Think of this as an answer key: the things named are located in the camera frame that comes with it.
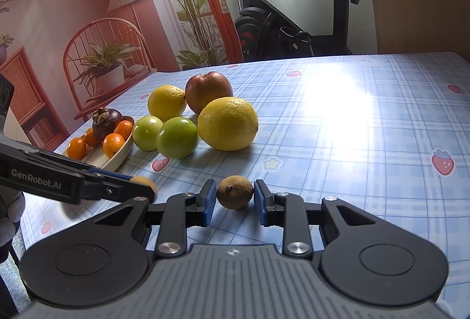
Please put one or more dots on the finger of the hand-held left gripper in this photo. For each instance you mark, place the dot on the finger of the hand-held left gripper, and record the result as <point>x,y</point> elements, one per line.
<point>117,190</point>
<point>108,173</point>

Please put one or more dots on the black exercise bike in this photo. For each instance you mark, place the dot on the black exercise bike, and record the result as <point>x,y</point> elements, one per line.
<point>264,25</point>

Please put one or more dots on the green apple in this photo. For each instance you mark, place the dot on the green apple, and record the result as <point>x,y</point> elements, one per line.
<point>177,138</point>
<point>147,133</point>

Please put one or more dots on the white oval dish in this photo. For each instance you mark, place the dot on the white oval dish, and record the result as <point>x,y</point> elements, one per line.
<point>110,162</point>

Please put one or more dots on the brown kiwi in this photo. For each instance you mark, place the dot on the brown kiwi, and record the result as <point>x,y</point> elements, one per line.
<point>145,181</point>
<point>235,192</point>

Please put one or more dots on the wall poster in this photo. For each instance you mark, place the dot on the wall poster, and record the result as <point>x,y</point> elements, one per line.
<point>73,10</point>

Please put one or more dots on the orange mandarin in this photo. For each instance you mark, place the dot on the orange mandarin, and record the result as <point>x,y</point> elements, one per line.
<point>113,145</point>
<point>77,149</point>
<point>125,128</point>
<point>91,138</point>

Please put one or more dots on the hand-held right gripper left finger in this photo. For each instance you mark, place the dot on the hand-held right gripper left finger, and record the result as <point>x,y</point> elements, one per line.
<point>208,203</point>

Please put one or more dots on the small yellow lemon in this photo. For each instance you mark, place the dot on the small yellow lemon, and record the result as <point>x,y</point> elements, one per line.
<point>167,103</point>

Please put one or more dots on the blue checked tablecloth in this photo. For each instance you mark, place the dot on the blue checked tablecloth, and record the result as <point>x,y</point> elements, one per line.
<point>330,120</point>

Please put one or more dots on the red apple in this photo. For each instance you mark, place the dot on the red apple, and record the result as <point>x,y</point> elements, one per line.
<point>208,91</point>

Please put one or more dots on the large yellow lemon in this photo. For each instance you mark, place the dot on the large yellow lemon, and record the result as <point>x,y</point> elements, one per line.
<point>227,123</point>

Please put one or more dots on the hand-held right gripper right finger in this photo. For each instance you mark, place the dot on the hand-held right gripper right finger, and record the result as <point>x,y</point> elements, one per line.
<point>261,203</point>

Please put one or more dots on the purple mangosteen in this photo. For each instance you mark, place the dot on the purple mangosteen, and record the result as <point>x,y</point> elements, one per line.
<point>107,122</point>

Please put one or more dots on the person's left hand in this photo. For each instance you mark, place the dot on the person's left hand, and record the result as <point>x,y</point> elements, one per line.
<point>11,216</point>

